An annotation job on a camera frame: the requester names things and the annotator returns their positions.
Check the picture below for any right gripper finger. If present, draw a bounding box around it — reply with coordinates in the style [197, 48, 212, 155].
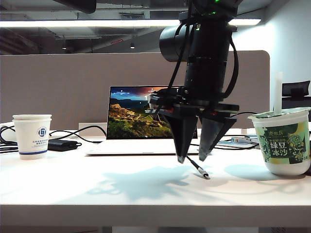
[198, 117, 238, 162]
[161, 113, 197, 164]

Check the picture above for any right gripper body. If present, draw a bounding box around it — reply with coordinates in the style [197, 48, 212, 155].
[170, 86, 240, 120]

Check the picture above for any black charger cable silver plug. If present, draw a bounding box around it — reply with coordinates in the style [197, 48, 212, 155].
[186, 142, 259, 180]

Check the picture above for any taupe desk partition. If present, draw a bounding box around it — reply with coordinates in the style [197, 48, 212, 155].
[0, 50, 271, 124]

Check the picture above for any flat silver device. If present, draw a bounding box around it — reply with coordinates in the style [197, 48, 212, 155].
[216, 140, 259, 148]

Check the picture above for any colourful printed card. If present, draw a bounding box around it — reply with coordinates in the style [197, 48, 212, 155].
[230, 136, 251, 144]

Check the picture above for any white laptop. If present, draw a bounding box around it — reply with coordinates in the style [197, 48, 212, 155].
[85, 85, 214, 156]

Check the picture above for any green printed plastic drink cup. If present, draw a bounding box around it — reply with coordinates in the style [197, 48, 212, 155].
[248, 106, 311, 176]

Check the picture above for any white drinking straw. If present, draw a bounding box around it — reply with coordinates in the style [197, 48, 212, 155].
[273, 71, 284, 115]

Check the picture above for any black office chair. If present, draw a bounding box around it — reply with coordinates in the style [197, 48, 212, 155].
[281, 81, 311, 109]

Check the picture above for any black power adapter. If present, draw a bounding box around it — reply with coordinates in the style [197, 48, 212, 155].
[47, 139, 83, 152]

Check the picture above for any long ceiling light strip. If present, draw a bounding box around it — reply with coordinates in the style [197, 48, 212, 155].
[0, 18, 262, 29]

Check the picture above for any white paper cup blue logo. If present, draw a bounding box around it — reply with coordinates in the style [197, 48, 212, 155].
[12, 114, 53, 161]

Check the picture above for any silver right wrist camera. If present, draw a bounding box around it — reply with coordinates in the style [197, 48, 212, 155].
[148, 93, 171, 114]

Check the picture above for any looped black arm cable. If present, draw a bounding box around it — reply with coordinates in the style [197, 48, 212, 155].
[222, 35, 239, 99]

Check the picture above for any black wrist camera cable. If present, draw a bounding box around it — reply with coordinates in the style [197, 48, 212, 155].
[155, 14, 192, 115]

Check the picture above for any black laptop power cable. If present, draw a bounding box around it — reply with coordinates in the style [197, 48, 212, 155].
[48, 125, 107, 144]

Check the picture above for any black cable bundle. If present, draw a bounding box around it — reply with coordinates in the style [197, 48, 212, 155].
[0, 125, 19, 154]

